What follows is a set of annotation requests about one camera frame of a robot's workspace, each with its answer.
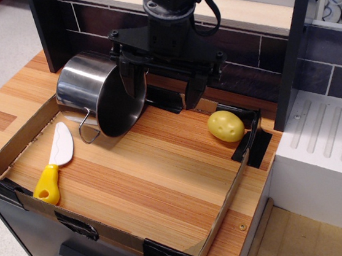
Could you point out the toy knife yellow handle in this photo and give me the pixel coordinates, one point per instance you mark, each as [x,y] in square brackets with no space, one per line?
[61,153]

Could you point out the yellow toy potato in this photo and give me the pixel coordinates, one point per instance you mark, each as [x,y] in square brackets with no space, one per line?
[226,126]

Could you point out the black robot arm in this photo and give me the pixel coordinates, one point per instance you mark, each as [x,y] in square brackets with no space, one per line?
[175,11]

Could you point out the shiny metal pot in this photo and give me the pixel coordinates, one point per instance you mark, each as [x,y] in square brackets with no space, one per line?
[91,92]

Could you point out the cardboard fence with black tape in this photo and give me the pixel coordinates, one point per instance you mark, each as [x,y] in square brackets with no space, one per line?
[166,188]

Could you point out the dark shelf frame with ledge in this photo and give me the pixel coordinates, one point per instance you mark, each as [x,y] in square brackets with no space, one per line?
[68,27]

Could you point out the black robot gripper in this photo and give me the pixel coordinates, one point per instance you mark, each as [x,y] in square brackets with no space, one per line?
[169,48]

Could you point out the white drainer sink unit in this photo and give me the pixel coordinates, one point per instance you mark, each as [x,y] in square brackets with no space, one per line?
[306,176]

